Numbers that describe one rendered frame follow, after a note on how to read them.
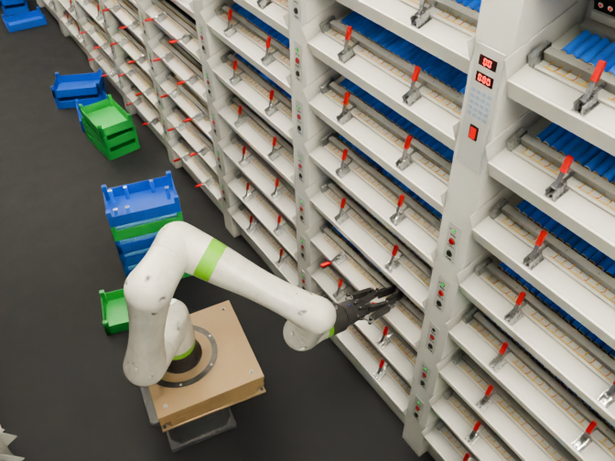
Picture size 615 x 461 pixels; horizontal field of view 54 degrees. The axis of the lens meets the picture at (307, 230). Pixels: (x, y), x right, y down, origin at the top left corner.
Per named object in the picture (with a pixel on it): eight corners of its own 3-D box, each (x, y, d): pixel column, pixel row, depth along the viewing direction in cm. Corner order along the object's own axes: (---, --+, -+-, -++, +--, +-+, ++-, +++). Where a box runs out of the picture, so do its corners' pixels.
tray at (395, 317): (420, 355, 192) (415, 343, 184) (313, 245, 229) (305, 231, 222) (467, 315, 194) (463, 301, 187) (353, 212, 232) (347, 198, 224)
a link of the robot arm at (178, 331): (146, 362, 199) (133, 327, 186) (168, 325, 210) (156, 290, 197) (182, 371, 196) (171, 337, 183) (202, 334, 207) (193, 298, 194)
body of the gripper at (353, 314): (330, 316, 191) (353, 305, 195) (346, 333, 185) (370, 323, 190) (334, 298, 186) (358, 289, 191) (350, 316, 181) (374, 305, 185)
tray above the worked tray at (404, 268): (427, 316, 179) (419, 294, 168) (313, 206, 216) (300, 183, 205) (478, 273, 181) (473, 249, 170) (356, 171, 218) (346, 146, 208)
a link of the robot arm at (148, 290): (114, 383, 185) (112, 284, 145) (141, 341, 196) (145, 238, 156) (154, 400, 184) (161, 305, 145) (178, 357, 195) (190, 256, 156)
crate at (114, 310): (107, 336, 261) (102, 324, 256) (103, 302, 275) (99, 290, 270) (176, 317, 268) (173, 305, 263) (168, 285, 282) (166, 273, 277)
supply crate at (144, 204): (110, 228, 253) (105, 213, 247) (105, 198, 267) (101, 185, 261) (181, 211, 260) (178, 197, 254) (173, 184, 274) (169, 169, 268)
